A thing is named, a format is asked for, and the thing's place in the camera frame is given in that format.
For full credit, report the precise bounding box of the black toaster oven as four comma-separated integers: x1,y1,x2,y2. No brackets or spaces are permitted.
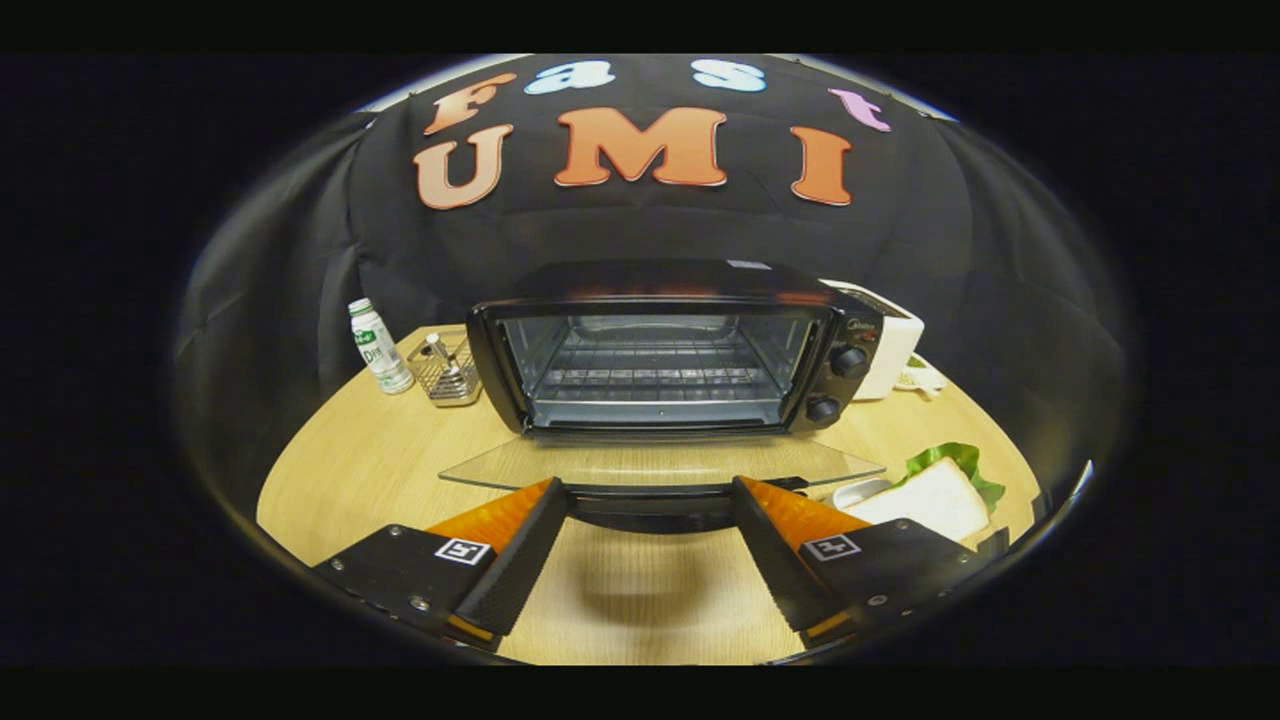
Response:
438,258,889,536

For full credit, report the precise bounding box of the wire mesh basket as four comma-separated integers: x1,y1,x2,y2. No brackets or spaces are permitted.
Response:
406,333,483,408

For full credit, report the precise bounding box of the small white tray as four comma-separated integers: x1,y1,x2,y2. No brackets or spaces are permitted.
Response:
832,478,893,511

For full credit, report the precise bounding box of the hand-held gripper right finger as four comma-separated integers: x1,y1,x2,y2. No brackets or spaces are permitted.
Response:
730,475,991,649

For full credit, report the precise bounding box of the white pop-up toaster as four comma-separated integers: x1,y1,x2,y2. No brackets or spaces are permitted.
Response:
820,280,926,401

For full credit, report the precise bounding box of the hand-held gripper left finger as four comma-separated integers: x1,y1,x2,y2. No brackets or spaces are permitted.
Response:
313,477,571,653

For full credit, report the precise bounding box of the bread slice with lettuce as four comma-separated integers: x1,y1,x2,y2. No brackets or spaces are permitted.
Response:
870,442,1007,543

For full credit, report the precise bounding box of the white bottle with green label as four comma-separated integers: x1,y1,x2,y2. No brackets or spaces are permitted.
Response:
347,298,416,396

